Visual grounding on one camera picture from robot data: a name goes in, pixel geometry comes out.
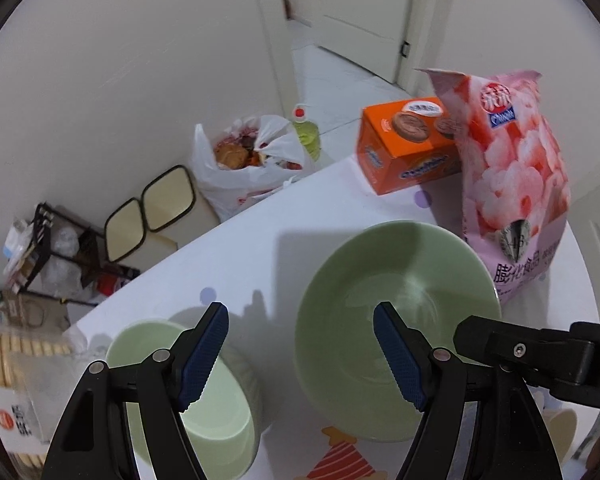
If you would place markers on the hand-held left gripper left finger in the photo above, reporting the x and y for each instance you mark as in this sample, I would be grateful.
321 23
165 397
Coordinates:
202 355

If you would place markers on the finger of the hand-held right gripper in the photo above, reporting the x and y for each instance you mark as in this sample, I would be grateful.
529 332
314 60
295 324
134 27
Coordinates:
505 345

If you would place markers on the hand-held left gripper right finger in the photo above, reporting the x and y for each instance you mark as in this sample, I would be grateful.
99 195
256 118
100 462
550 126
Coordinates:
400 355

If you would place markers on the wide green bowl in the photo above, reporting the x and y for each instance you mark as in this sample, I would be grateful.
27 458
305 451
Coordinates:
340 350

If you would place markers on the deep green bowl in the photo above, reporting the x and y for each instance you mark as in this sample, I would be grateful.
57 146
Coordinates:
225 435

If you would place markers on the pink snack bag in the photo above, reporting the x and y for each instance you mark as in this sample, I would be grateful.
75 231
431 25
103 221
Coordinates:
510 185

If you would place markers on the white plastic bag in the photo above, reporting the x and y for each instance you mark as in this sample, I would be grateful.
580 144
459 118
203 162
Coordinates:
230 190

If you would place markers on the clear pack of round biscuits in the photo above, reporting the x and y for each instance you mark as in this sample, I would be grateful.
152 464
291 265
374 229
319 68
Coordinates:
25 410

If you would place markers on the orange biscuit box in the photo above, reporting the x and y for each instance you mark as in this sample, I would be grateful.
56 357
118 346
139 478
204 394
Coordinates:
395 160

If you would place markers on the green bottle red cap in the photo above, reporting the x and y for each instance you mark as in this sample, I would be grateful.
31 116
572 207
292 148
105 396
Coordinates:
307 135

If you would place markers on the white door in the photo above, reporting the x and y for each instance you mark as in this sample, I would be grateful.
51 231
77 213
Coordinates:
350 15

